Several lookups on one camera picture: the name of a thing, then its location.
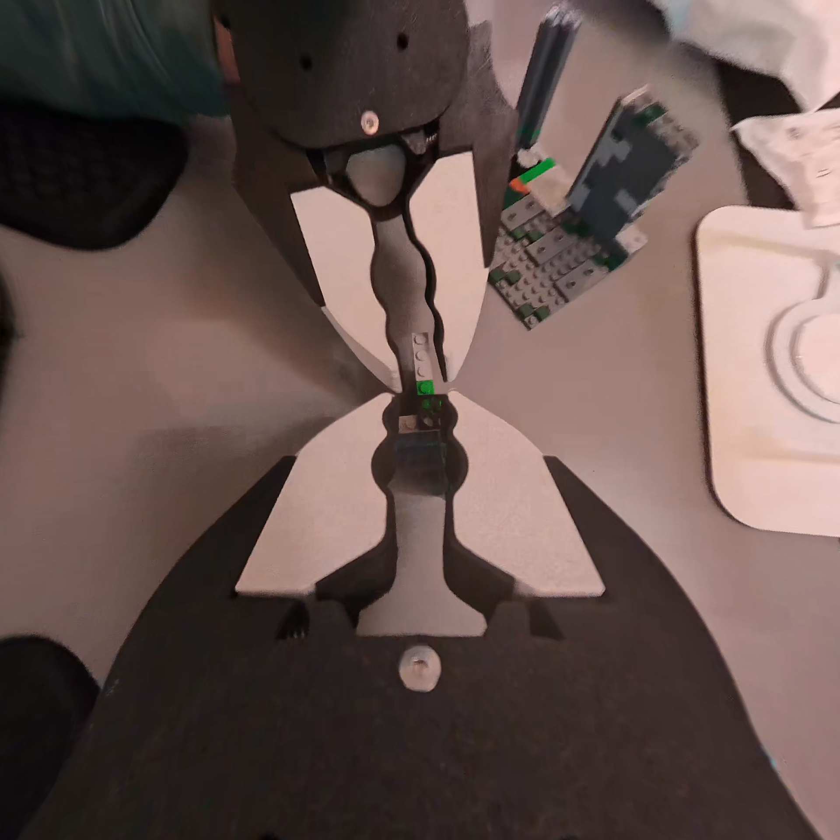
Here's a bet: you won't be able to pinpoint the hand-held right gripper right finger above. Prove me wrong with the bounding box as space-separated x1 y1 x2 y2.
445 392 607 623

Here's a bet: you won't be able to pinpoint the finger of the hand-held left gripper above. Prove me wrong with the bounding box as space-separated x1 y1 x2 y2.
402 140 490 385
290 184 403 393

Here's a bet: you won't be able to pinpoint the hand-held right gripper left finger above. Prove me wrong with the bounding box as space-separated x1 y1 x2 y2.
234 392 400 626

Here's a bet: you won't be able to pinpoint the dark grey toy brick assembly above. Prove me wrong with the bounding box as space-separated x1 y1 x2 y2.
392 331 457 496

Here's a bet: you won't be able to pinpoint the grey toy brick build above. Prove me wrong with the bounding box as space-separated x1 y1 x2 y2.
487 5 702 331

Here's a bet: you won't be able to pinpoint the black mesh chair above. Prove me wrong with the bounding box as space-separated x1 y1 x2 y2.
0 98 193 252

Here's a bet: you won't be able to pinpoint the white paper bag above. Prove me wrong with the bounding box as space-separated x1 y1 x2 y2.
730 108 840 228

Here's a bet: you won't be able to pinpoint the clear plastic bags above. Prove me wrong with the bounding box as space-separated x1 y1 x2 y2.
656 0 840 111

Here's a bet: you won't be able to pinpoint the black rounded object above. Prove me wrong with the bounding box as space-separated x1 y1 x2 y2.
0 635 101 840

